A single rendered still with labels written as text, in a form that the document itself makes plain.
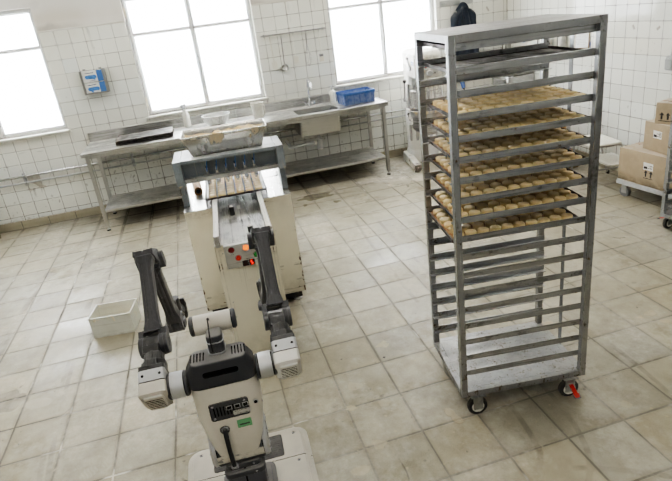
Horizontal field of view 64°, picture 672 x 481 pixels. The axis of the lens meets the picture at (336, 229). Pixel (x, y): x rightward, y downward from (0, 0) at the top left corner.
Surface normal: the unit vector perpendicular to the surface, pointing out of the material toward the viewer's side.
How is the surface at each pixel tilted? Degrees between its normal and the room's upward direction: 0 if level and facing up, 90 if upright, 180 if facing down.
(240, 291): 90
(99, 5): 90
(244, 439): 90
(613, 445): 0
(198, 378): 90
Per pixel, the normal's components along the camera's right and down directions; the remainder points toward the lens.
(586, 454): -0.12, -0.92
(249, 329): 0.22, 0.35
